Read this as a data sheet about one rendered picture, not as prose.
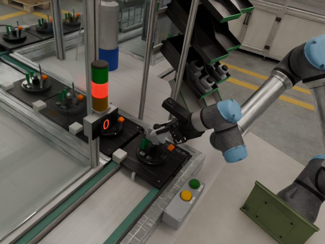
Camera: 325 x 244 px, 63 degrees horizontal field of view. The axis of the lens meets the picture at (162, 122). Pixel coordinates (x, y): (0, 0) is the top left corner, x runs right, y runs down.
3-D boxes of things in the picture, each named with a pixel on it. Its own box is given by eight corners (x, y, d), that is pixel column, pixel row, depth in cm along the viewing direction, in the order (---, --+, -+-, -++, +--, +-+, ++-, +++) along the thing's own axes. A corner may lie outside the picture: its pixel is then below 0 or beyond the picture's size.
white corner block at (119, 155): (127, 159, 111) (127, 152, 109) (120, 165, 108) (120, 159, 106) (118, 154, 113) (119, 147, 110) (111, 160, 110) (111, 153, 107)
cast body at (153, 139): (164, 140, 108) (167, 127, 103) (158, 145, 105) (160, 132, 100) (147, 130, 111) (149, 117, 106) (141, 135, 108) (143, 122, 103)
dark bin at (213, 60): (226, 57, 109) (237, 45, 104) (208, 65, 101) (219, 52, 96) (184, 9, 114) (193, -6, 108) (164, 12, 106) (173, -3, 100)
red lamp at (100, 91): (111, 94, 83) (111, 80, 80) (100, 100, 80) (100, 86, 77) (99, 87, 85) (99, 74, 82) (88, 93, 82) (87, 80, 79)
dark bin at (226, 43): (238, 48, 120) (249, 36, 114) (223, 54, 112) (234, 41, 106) (200, 4, 125) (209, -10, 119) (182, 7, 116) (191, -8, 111)
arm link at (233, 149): (241, 152, 92) (230, 123, 92) (253, 157, 81) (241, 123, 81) (220, 160, 92) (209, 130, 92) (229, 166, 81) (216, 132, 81)
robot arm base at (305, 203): (306, 221, 103) (322, 202, 103) (317, 227, 89) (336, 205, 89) (273, 195, 108) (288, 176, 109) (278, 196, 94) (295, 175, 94)
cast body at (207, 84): (209, 93, 116) (218, 83, 110) (203, 96, 113) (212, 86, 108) (197, 78, 117) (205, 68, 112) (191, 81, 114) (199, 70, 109)
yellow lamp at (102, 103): (110, 106, 86) (111, 94, 83) (100, 113, 83) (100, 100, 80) (99, 100, 88) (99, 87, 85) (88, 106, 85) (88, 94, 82)
